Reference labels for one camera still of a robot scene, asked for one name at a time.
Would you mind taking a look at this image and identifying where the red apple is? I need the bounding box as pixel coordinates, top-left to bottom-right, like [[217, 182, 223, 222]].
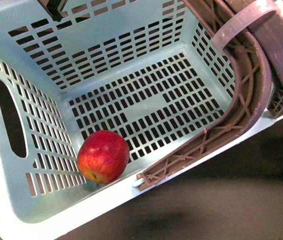
[[77, 130, 130, 184]]

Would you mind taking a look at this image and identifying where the light blue plastic basket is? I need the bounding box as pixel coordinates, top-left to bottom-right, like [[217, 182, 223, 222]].
[[0, 0, 283, 240]]

